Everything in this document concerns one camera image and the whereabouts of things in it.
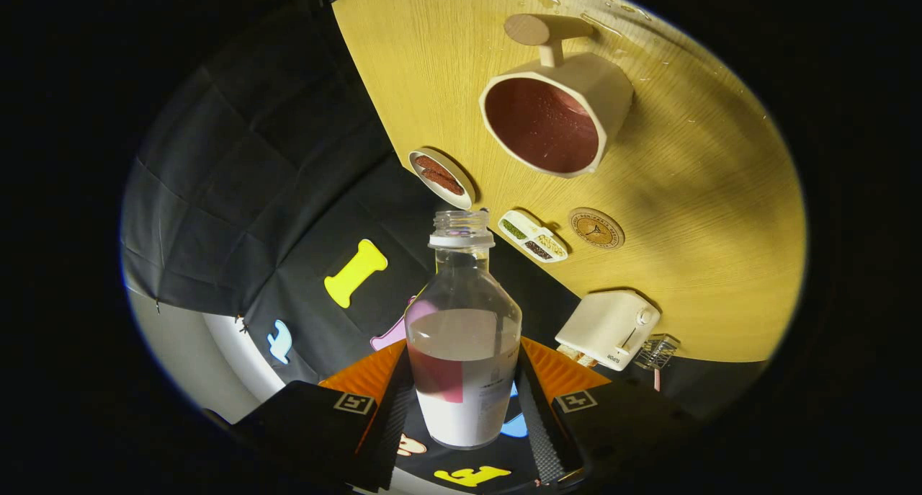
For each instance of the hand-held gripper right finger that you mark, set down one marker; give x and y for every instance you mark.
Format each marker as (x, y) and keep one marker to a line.
(619, 426)

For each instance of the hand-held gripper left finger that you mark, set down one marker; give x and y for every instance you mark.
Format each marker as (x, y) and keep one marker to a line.
(317, 426)

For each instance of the clear juice bottle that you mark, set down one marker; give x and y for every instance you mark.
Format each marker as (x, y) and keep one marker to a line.
(461, 387)

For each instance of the round cork coaster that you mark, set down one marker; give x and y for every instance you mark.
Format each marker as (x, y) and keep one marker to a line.
(596, 228)

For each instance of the pink striped straw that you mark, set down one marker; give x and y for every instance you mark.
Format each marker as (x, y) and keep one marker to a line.
(656, 381)

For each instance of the white toaster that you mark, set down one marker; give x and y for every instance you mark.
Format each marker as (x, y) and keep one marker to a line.
(605, 326)

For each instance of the white divided condiment dish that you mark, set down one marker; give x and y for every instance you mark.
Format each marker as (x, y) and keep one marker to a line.
(533, 237)

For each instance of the wooden table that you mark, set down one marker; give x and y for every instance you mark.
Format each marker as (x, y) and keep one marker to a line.
(684, 228)

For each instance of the white oval plate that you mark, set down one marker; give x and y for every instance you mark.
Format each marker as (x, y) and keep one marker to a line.
(461, 196)

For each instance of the red sausage piece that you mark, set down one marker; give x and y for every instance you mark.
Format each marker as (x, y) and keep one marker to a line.
(433, 166)
(445, 183)

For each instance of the black backdrop cloth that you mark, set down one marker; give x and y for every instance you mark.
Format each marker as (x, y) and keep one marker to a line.
(252, 156)

